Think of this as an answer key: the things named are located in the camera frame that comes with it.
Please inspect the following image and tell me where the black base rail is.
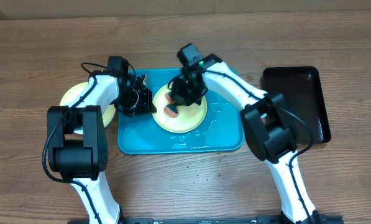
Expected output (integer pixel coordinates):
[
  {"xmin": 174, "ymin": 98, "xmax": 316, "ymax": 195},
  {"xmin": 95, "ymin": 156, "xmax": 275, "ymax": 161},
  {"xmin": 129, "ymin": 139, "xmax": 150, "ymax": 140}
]
[{"xmin": 68, "ymin": 215, "xmax": 344, "ymax": 224}]

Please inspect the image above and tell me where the black rectangular tray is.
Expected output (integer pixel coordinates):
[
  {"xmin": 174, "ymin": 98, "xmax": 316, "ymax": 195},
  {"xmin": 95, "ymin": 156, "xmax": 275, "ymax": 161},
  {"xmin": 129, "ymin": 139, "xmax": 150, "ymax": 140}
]
[{"xmin": 262, "ymin": 66, "xmax": 331, "ymax": 144}]

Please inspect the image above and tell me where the orange and dark sponge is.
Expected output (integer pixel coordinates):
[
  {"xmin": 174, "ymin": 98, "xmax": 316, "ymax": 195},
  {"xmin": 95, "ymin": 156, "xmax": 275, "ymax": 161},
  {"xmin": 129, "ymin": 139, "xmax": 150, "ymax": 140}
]
[{"xmin": 164, "ymin": 92, "xmax": 178, "ymax": 118}]

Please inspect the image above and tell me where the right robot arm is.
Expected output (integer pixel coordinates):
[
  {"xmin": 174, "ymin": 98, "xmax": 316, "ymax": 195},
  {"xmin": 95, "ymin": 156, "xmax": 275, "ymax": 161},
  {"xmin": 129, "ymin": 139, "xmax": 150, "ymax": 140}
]
[{"xmin": 164, "ymin": 44, "xmax": 321, "ymax": 223}]

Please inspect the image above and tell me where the yellow-green plate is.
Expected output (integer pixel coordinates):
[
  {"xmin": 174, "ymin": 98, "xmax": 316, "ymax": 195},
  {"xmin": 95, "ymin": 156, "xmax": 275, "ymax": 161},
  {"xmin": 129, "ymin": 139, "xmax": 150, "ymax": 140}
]
[
  {"xmin": 152, "ymin": 85, "xmax": 208, "ymax": 133},
  {"xmin": 60, "ymin": 82, "xmax": 116, "ymax": 128}
]

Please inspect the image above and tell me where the light blue plate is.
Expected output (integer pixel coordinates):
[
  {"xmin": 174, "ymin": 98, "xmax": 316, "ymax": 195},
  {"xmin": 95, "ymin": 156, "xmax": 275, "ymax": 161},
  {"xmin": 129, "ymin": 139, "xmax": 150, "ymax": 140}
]
[{"xmin": 73, "ymin": 128, "xmax": 83, "ymax": 135}]

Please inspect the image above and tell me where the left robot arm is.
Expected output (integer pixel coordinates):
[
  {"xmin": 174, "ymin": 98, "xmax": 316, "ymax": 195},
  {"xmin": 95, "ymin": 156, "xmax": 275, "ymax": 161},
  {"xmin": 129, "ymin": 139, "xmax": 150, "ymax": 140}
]
[{"xmin": 42, "ymin": 56, "xmax": 157, "ymax": 223}]

